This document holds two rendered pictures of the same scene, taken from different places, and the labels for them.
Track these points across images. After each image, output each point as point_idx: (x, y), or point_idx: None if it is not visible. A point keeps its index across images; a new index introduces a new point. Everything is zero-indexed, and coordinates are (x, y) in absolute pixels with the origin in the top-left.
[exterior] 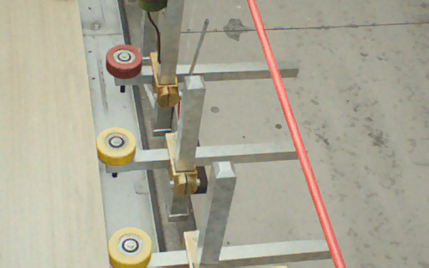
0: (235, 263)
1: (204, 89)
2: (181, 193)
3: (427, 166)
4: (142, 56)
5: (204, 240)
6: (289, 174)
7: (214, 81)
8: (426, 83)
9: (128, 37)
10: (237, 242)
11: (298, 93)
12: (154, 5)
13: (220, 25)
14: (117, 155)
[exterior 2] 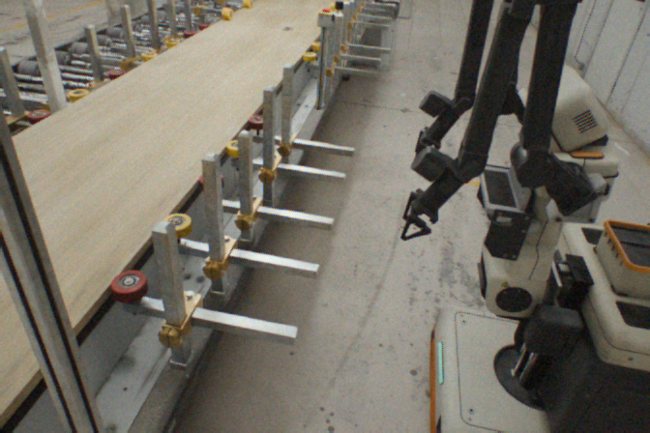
0: (340, 71)
1: (341, 15)
2: (334, 62)
3: None
4: None
5: (328, 45)
6: (405, 145)
7: (389, 120)
8: None
9: None
10: (373, 155)
11: (423, 129)
12: (339, 7)
13: (399, 108)
14: (316, 44)
